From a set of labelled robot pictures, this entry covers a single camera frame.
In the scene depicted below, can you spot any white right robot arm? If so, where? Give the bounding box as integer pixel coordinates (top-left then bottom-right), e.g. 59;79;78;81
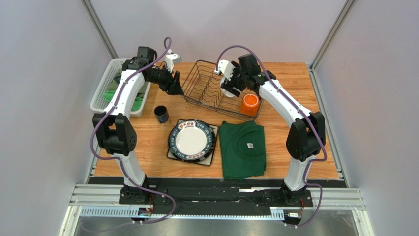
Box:
215;54;326;206

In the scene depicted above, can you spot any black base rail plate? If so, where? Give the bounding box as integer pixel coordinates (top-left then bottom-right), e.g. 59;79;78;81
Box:
88;177;348;217

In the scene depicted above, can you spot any round green rimmed plate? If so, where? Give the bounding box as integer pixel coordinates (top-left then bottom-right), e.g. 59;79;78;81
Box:
168;119;214;161

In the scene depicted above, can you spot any aluminium frame post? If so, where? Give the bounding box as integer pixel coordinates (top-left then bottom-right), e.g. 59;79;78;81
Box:
81;0;118;59
308;0;357;182

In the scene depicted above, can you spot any folded dark green t-shirt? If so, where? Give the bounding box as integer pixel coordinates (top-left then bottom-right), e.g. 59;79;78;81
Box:
219;121;267;180

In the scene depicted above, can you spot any grey wire dish rack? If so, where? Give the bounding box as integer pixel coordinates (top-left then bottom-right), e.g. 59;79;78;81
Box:
182;59;263;121

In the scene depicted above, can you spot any aluminium front rail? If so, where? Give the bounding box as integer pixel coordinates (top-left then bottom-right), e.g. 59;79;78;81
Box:
60;184;374;236

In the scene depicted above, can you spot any olive green cloth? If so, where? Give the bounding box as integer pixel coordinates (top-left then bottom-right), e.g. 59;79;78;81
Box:
108;73;121;91

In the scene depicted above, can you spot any white plastic basket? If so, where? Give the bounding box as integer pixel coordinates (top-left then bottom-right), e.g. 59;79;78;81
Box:
90;58;151;117

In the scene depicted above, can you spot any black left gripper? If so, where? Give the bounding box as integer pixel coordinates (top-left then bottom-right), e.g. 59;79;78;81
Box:
147;64;184;96

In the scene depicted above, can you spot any bright green cloth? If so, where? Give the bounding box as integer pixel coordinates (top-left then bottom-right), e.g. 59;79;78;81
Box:
103;90;145;112

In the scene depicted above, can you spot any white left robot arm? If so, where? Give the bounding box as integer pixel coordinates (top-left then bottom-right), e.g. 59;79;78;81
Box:
92;47;183;204

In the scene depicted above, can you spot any orange ceramic mug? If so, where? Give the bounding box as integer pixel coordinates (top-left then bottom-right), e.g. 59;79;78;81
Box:
239;94;260;116

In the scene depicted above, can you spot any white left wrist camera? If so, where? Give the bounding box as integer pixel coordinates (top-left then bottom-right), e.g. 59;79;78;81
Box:
165;53;182;73

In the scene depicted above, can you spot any round black rimmed plate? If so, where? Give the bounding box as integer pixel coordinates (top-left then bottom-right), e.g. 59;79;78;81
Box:
167;119;218;163

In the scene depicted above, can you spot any dark blue ceramic mug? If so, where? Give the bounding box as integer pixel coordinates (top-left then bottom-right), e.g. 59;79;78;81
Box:
154;105;169;124

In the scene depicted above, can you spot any white ribbed bowl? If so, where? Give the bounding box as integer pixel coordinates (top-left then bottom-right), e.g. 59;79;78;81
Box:
220;76;237;98

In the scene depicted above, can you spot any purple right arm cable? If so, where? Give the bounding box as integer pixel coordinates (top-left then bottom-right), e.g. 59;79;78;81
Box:
214;45;328;229

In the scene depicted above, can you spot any aluminium frame post right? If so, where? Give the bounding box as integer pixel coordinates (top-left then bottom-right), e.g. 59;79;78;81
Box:
308;0;357;182

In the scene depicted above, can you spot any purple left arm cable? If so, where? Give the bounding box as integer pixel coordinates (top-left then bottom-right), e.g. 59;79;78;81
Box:
89;36;178;226

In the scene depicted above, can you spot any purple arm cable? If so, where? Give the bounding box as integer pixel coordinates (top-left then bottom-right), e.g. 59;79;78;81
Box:
89;36;178;226
214;45;328;229

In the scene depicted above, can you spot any aluminium frame post left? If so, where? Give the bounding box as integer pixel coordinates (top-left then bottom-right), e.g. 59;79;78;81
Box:
81;0;118;59

